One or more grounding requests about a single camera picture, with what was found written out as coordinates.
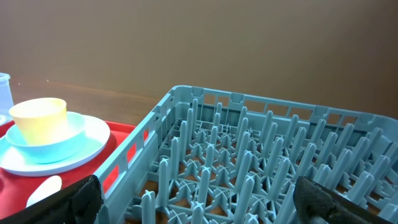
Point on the yellow plastic cup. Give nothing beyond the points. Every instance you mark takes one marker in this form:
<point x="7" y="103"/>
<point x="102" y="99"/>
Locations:
<point x="41" y="120"/>

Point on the grey dishwasher rack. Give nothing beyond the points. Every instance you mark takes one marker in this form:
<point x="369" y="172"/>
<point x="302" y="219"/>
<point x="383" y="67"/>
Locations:
<point x="212" y="156"/>

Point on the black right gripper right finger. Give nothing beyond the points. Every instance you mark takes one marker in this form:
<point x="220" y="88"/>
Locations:
<point x="313" y="201"/>

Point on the red serving tray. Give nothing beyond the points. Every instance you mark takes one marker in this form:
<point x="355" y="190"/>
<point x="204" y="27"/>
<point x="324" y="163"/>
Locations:
<point x="15" y="190"/>

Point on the white plastic spoon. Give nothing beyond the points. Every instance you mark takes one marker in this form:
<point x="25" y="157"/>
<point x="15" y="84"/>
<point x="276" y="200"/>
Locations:
<point x="50" y="186"/>

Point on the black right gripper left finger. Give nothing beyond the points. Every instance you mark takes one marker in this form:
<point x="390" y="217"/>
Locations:
<point x="78" y="203"/>

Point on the light blue plate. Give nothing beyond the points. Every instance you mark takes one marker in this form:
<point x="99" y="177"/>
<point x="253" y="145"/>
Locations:
<point x="94" y="141"/>

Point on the light blue bowl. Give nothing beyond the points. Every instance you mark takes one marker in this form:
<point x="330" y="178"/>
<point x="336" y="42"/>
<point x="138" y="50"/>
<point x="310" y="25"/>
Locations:
<point x="54" y="152"/>

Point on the clear plastic bin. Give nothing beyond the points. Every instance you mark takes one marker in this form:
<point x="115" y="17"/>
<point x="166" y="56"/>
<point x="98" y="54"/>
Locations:
<point x="6" y="101"/>

